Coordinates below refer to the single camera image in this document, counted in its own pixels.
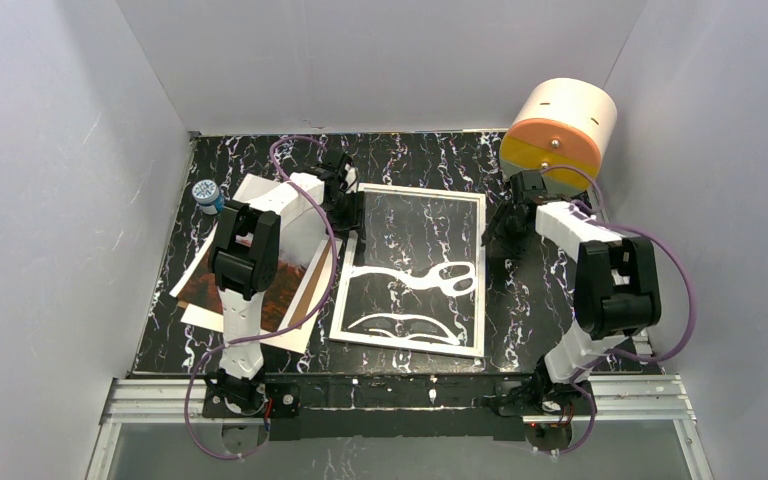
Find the autumn forest photo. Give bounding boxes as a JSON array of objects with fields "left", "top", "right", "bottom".
[{"left": 171, "top": 174, "right": 330, "bottom": 334}]

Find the brown frame backing board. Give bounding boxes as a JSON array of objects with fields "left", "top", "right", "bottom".
[{"left": 270, "top": 235, "right": 333, "bottom": 329}]

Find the clear acrylic frame sheet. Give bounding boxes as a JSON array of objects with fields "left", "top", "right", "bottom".
[{"left": 340, "top": 188, "right": 479, "bottom": 349}]

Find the white picture frame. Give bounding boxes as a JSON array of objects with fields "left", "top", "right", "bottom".
[{"left": 328, "top": 182, "right": 487, "bottom": 360}]

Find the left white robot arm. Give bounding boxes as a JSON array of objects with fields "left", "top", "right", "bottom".
[{"left": 208, "top": 150, "right": 359, "bottom": 380}]

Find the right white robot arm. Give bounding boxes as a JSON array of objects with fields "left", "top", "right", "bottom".
[{"left": 481, "top": 170, "right": 661, "bottom": 386}]

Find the white cylindrical drawer unit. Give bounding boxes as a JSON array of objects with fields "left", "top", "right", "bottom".
[{"left": 499, "top": 78, "right": 618, "bottom": 196}]

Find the small blue lidded jar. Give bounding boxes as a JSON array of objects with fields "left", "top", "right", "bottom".
[{"left": 191, "top": 179, "right": 225, "bottom": 215}]

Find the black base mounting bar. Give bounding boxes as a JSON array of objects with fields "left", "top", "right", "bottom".
[{"left": 192, "top": 372, "right": 593, "bottom": 441}]

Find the aluminium rail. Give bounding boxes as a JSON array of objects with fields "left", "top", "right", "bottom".
[{"left": 85, "top": 375, "right": 713, "bottom": 479}]

